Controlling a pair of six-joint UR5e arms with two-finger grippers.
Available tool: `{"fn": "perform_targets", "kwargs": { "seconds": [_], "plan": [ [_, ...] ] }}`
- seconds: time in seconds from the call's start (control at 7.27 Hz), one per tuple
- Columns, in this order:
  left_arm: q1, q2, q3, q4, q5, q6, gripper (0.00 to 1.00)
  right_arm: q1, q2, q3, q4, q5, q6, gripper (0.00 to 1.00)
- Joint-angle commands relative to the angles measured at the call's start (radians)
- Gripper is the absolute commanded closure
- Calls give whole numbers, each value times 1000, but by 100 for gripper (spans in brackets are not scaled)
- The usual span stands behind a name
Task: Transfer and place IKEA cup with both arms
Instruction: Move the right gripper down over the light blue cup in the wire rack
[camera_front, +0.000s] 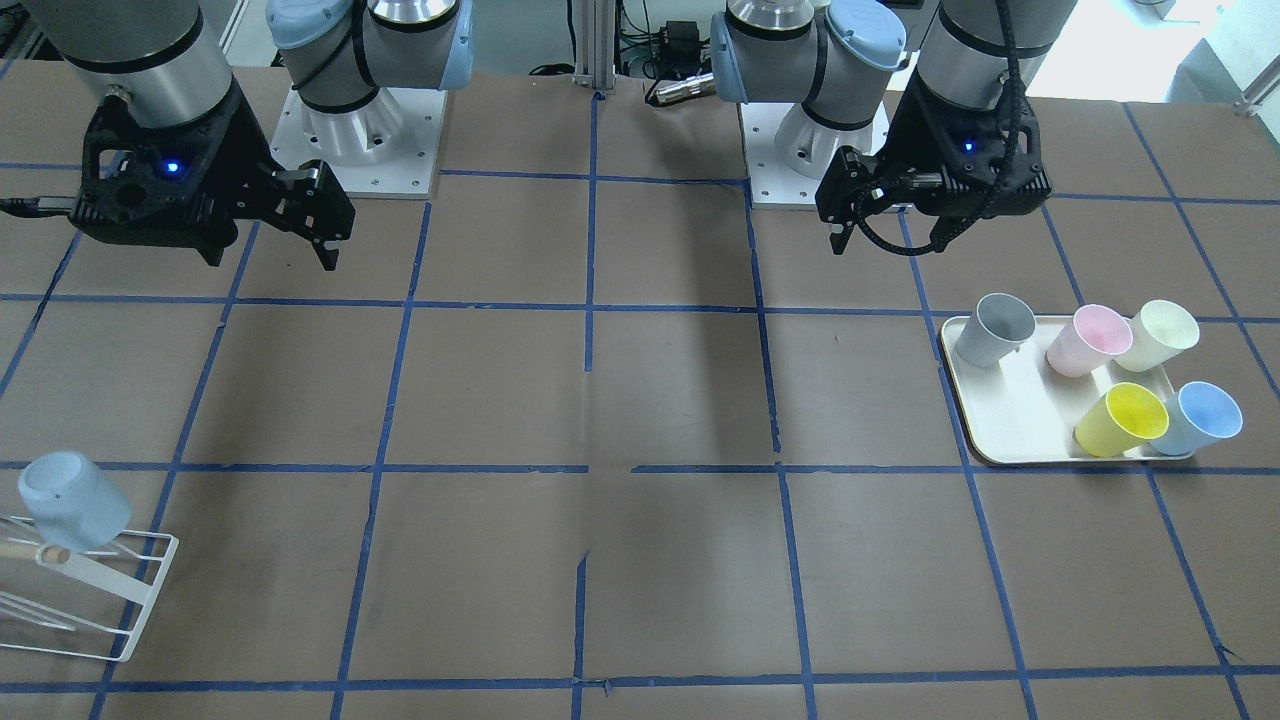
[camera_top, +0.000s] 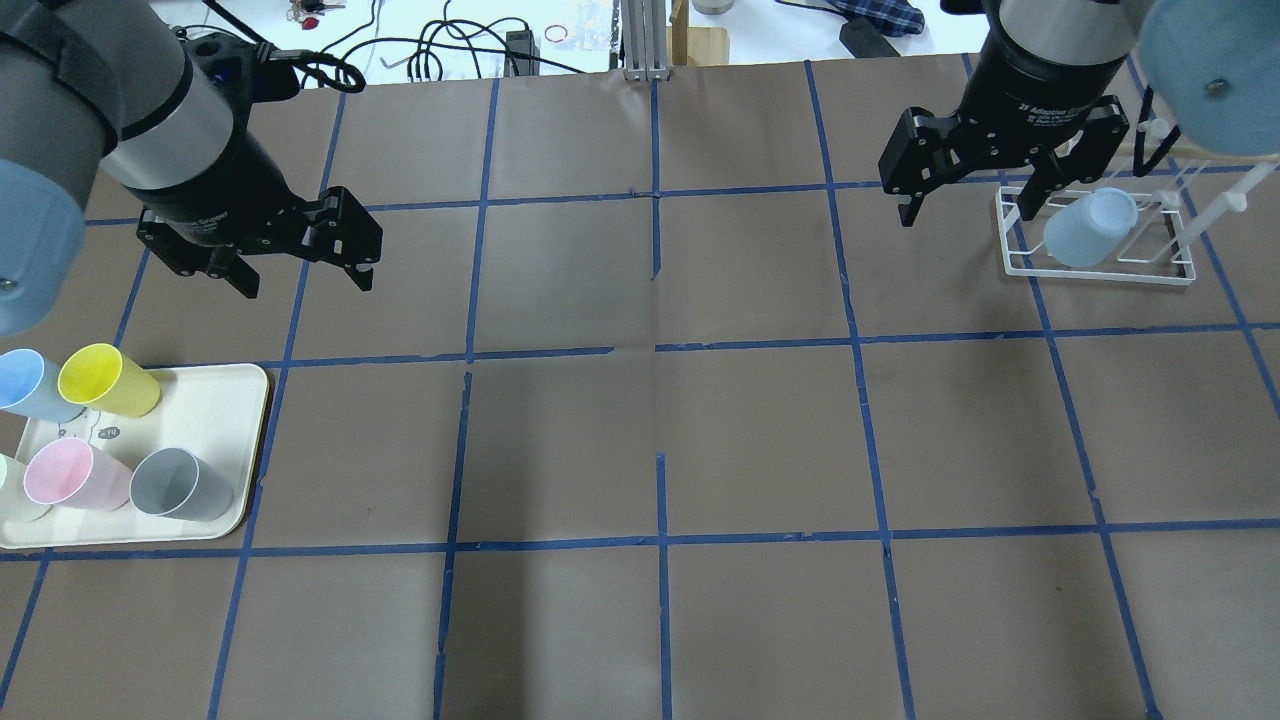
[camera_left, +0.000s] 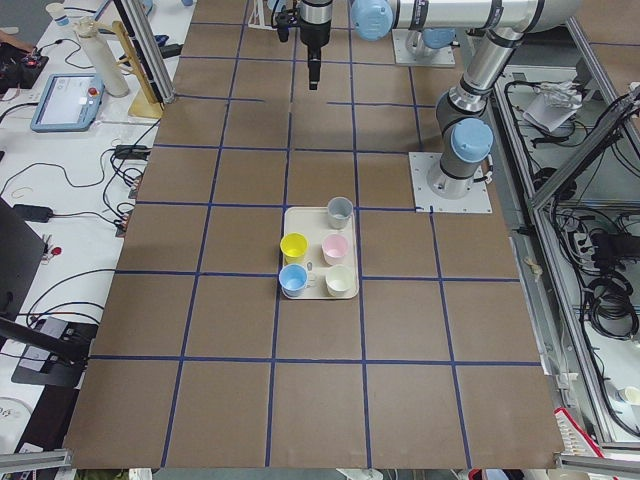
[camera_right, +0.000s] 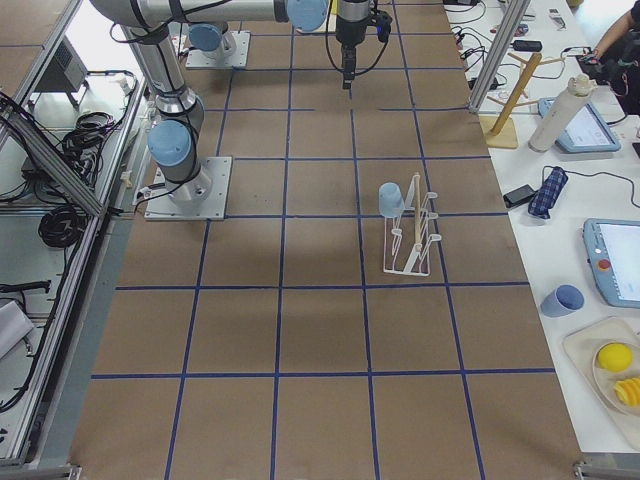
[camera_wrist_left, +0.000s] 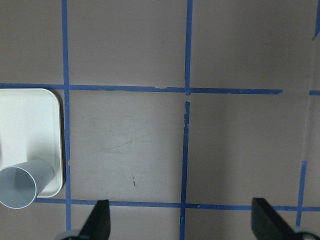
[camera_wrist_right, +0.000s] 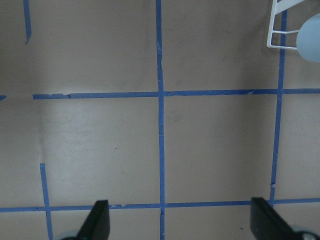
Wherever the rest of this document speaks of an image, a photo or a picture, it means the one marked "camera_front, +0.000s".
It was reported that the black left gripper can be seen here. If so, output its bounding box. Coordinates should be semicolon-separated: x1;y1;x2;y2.
815;76;1052;256

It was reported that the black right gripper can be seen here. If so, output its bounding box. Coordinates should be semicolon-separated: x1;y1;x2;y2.
70;79;356;272

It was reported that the light blue plastic cup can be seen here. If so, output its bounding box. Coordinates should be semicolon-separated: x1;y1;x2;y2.
18;451;132;553

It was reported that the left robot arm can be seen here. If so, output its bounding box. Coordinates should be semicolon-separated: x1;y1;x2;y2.
710;1;1075;258

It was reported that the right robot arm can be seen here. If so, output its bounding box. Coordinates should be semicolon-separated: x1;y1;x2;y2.
3;1;474;272

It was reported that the grey plastic cup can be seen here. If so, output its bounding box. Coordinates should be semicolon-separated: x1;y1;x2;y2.
955;293;1037;368

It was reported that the pink plastic cup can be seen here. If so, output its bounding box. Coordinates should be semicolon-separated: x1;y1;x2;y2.
1044;304;1134;378

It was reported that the cream plastic cup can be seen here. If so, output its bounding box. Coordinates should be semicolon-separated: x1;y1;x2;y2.
1115;299;1201;372

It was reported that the yellow plastic cup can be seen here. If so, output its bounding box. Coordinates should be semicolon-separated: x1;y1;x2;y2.
1073;382;1170;457

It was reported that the silver flashlight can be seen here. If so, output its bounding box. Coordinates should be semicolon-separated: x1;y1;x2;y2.
644;72;716;108

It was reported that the beige plastic tray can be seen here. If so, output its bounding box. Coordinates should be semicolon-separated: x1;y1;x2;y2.
940;314;1197;468

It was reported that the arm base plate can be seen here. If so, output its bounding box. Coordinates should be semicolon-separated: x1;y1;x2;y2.
270;88;449;200
739;94;890;211

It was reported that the black braided cable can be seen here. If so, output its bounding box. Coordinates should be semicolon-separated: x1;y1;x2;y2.
856;0;1030;258

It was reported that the white wire cup rack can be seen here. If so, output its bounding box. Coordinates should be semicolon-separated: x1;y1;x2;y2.
1;515;180;662

